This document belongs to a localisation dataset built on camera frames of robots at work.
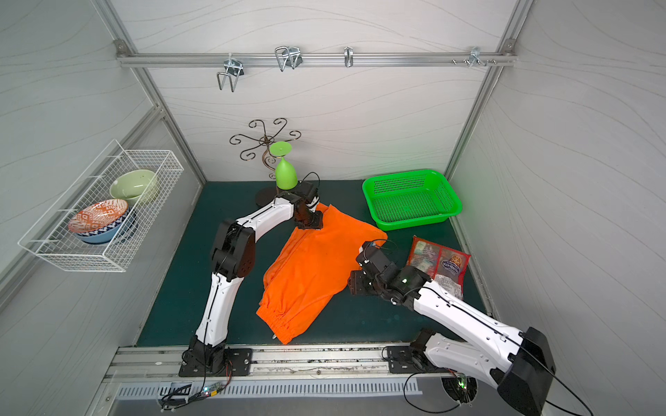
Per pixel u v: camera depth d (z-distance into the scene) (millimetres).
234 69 785
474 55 765
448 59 786
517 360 395
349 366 735
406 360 752
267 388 703
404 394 715
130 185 714
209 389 688
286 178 912
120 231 574
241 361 736
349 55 722
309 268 905
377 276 573
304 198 820
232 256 591
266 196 1153
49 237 558
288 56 763
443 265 883
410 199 1145
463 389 715
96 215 626
